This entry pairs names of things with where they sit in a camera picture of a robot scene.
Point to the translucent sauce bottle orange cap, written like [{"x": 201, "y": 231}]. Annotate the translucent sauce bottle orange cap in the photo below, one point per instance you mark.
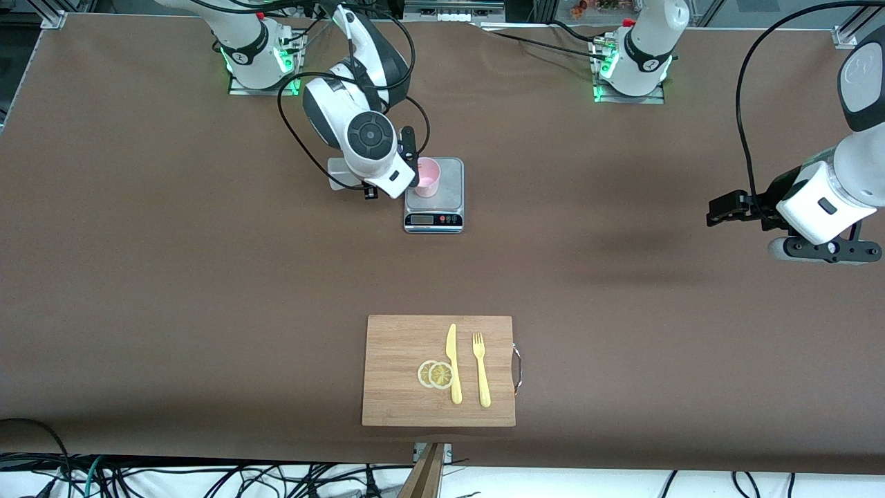
[{"x": 339, "y": 173}]

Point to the pink plastic cup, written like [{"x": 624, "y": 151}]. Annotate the pink plastic cup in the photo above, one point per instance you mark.
[{"x": 429, "y": 181}]

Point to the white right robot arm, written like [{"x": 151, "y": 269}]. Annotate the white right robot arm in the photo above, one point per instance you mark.
[{"x": 325, "y": 111}]

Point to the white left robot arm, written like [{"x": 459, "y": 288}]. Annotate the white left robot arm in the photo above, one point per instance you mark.
[{"x": 857, "y": 173}]

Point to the silver digital kitchen scale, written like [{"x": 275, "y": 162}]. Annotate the silver digital kitchen scale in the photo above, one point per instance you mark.
[{"x": 453, "y": 180}]

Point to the brown table cover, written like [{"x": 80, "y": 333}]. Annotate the brown table cover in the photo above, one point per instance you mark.
[{"x": 622, "y": 311}]

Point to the wooden cutting board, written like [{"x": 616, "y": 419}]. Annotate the wooden cutting board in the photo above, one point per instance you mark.
[{"x": 401, "y": 346}]

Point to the yellow plastic knife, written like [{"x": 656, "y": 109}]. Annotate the yellow plastic knife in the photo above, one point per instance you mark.
[{"x": 451, "y": 346}]

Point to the lemon slice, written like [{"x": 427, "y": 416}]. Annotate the lemon slice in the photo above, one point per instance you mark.
[
  {"x": 423, "y": 374},
  {"x": 441, "y": 375}
]

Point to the white power strip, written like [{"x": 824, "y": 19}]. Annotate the white power strip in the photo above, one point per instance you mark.
[{"x": 453, "y": 15}]

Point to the yellow plastic fork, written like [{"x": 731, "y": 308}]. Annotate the yellow plastic fork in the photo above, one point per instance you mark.
[{"x": 484, "y": 380}]

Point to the wooden beam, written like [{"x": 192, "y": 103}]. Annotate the wooden beam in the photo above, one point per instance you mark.
[{"x": 425, "y": 477}]

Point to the aluminium frame profile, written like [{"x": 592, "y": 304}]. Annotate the aluminium frame profile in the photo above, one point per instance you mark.
[
  {"x": 55, "y": 19},
  {"x": 847, "y": 33}
]

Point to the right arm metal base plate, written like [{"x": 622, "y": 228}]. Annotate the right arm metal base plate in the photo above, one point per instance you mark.
[{"x": 238, "y": 90}]

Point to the metal bracket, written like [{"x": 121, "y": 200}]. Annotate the metal bracket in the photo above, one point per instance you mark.
[{"x": 448, "y": 453}]

